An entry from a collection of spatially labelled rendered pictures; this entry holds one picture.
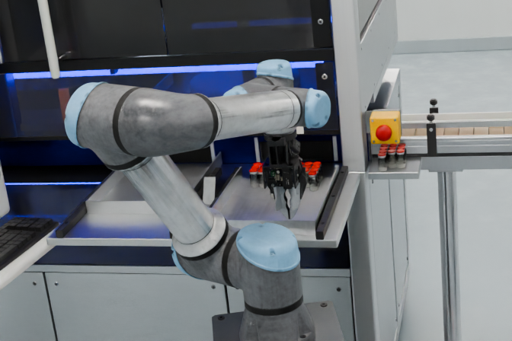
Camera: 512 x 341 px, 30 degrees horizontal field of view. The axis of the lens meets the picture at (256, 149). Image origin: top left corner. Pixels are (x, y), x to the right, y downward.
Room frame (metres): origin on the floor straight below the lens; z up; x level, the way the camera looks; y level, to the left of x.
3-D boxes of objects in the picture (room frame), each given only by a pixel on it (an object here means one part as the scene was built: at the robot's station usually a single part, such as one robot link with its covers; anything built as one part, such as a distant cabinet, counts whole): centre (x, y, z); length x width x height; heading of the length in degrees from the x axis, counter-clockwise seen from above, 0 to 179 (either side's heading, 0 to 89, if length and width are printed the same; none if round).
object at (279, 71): (1.95, -0.05, 1.23); 0.09 x 0.08 x 0.11; 142
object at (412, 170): (2.34, -0.36, 0.87); 0.14 x 0.13 x 0.02; 165
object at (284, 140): (1.95, -0.05, 1.07); 0.09 x 0.08 x 0.12; 165
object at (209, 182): (2.16, 0.14, 0.91); 0.14 x 0.03 x 0.06; 165
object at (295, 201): (1.95, -0.07, 0.96); 0.06 x 0.03 x 0.09; 165
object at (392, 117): (2.30, -0.33, 0.99); 0.08 x 0.07 x 0.07; 165
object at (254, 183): (2.25, -0.06, 0.90); 0.18 x 0.02 x 0.05; 74
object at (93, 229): (2.23, 0.12, 0.87); 0.70 x 0.48 x 0.02; 75
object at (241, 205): (2.14, -0.03, 0.90); 0.34 x 0.26 x 0.04; 164
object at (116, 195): (2.34, 0.27, 0.90); 0.34 x 0.26 x 0.04; 165
